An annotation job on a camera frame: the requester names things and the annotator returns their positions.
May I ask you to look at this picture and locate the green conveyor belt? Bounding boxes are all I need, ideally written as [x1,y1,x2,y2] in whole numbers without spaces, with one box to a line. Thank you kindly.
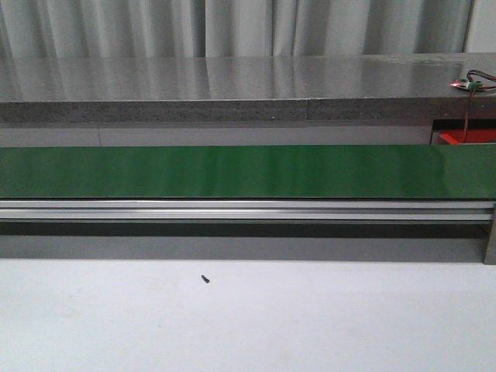
[1,144,495,200]

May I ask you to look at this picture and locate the grey stone counter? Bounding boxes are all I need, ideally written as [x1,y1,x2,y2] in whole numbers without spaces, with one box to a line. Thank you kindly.
[1,53,495,123]

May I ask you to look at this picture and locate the red plastic bin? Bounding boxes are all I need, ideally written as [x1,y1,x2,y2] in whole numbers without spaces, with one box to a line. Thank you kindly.
[439,129,496,145]

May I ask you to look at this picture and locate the small green circuit board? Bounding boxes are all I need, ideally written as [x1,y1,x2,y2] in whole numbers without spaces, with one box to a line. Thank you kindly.
[449,79,483,91]

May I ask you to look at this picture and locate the grey conveyor support leg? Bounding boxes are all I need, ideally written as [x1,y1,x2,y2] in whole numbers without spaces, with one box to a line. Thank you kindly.
[484,210,496,265]

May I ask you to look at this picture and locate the grey curtain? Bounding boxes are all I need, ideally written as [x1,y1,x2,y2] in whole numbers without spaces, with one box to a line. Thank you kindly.
[1,1,473,58]

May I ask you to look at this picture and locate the aluminium conveyor side rail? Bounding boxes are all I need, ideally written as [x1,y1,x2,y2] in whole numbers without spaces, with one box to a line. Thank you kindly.
[1,199,495,222]

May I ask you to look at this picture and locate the red and black wires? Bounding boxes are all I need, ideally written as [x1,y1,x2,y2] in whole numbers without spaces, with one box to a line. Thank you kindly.
[463,69,496,144]

